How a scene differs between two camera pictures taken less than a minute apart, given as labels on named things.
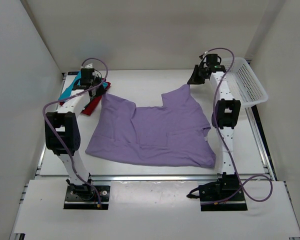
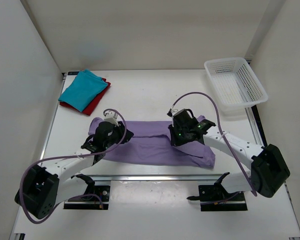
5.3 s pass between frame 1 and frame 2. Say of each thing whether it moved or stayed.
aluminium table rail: stayed
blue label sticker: stayed
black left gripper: moved
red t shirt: stayed
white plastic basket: stayed
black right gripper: moved
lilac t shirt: moved
